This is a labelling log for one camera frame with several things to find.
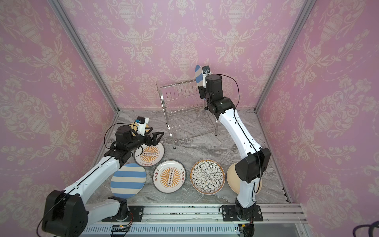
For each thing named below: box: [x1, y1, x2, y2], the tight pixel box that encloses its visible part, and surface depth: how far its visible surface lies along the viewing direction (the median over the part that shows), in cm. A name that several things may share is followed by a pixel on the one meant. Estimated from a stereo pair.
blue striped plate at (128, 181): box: [110, 162, 147, 199], surface depth 83 cm
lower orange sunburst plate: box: [152, 159, 187, 194], surface depth 87 cm
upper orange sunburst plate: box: [133, 141, 165, 167], surface depth 95 cm
